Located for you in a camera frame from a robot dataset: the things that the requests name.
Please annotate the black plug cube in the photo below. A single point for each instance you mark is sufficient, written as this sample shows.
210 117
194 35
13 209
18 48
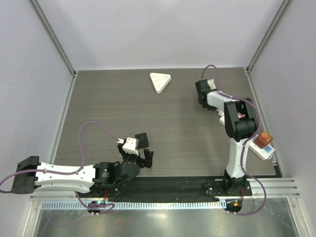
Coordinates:
143 141

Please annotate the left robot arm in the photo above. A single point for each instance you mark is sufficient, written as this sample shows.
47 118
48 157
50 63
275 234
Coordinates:
35 176

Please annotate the white triangular socket adapter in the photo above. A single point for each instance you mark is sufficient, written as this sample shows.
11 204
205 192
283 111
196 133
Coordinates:
160 81

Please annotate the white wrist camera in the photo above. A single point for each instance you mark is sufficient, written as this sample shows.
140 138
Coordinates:
129 145
211 84

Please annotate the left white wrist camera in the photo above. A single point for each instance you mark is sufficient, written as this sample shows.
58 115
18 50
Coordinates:
129 145

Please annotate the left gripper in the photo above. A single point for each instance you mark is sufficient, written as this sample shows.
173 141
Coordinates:
147 160

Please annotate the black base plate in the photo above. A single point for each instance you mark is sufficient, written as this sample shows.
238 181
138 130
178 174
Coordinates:
170 189

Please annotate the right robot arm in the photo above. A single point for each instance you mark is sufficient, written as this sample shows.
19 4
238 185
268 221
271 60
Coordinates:
241 124

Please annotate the aluminium corner post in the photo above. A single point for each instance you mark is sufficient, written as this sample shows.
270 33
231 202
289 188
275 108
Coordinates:
282 9
51 34

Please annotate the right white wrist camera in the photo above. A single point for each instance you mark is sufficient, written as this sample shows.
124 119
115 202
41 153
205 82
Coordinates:
211 84

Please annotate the white power strip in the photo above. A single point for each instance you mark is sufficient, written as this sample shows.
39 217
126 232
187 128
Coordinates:
263 153

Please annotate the right aluminium corner post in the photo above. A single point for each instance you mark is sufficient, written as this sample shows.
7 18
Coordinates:
282 9

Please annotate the aluminium front rail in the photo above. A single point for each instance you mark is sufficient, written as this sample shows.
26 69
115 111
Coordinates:
275 187

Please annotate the white slotted cable duct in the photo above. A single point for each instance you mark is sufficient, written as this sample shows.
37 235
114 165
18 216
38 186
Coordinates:
75 205

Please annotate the left aluminium corner post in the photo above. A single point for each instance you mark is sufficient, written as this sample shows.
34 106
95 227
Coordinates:
51 34

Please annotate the brown orange plug cube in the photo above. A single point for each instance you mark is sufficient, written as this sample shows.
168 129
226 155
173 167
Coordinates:
263 139

